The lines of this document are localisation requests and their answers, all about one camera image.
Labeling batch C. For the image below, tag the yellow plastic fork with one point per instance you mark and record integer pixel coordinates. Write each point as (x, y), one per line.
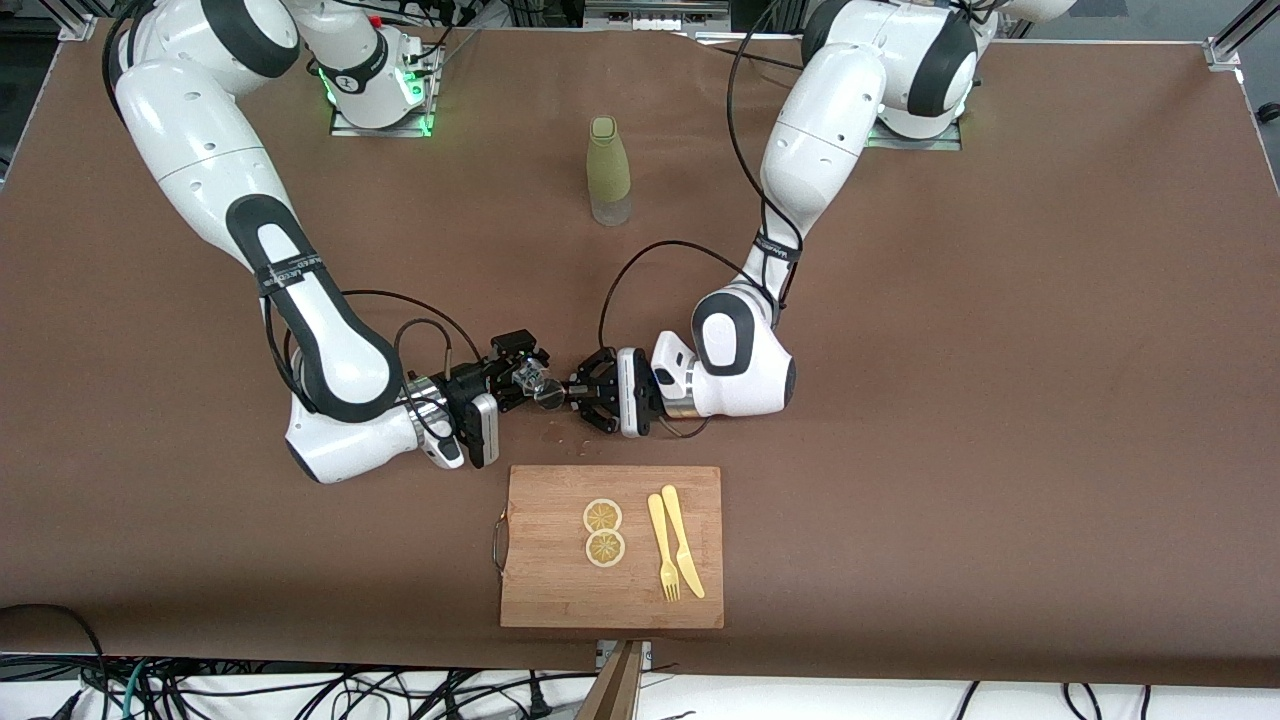
(657, 525)

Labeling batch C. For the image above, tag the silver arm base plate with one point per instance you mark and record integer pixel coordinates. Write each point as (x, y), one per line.
(380, 132)
(930, 143)

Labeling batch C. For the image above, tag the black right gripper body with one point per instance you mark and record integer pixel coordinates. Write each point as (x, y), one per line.
(466, 382)

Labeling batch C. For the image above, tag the metal post bracket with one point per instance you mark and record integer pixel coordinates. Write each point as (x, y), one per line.
(602, 652)

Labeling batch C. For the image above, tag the brown wooden post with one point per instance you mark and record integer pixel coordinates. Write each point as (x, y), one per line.
(612, 695)

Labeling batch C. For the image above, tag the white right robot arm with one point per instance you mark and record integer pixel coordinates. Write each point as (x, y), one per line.
(200, 150)

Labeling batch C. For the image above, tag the green sleeved glass bottle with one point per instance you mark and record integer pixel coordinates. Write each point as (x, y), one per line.
(608, 165)

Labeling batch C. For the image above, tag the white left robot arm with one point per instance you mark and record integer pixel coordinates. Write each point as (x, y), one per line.
(830, 130)

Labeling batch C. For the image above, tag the lemon slice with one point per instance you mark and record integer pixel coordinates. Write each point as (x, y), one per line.
(605, 548)
(602, 516)

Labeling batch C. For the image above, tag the spilled water drops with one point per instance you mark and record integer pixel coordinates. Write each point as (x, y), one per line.
(553, 432)

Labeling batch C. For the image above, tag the yellow plastic knife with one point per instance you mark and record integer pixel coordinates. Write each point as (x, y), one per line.
(672, 510)

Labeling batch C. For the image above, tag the brown table cover sheet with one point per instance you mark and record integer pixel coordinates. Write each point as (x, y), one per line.
(200, 560)

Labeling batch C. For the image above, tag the wooden cutting board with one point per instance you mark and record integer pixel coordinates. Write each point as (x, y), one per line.
(550, 590)

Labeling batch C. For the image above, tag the clear glass measuring cup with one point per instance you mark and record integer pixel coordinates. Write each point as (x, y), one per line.
(528, 378)

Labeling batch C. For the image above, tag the steel double jigger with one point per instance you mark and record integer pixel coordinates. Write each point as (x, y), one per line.
(550, 395)

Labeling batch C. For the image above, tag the grey power strip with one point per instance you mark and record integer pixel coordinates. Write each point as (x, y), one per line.
(650, 18)

